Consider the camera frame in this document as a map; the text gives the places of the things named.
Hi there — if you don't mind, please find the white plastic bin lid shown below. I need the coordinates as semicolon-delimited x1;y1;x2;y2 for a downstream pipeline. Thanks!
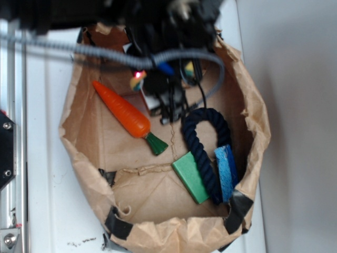
25;0;267;253

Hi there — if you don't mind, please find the grey corrugated cable conduit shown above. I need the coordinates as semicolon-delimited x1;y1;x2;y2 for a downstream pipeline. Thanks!
0;34;226;103

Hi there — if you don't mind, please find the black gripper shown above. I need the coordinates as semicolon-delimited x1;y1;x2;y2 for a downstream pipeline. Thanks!
126;1;224;124

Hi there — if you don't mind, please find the aluminium frame rail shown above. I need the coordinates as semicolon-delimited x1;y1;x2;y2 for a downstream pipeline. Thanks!
0;18;28;253

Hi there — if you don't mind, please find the black mounting bracket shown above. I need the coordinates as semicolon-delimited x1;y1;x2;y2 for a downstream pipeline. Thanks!
0;111;16;191

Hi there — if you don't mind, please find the blue sponge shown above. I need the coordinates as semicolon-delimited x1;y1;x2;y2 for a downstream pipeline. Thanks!
214;144;239;203

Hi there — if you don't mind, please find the brown paper bag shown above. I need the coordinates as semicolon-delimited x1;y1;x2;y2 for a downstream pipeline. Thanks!
59;38;271;252

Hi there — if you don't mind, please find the green sponge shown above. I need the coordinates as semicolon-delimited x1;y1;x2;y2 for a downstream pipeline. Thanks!
172;152;210;204

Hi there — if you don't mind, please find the orange toy carrot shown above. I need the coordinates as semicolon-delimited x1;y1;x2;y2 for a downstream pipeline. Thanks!
92;81;168;155

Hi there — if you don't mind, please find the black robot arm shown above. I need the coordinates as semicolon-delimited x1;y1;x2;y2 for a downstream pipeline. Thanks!
1;1;225;124

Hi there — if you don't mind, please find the dark blue rope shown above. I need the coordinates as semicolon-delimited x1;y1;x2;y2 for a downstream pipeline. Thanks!
182;108;232;206

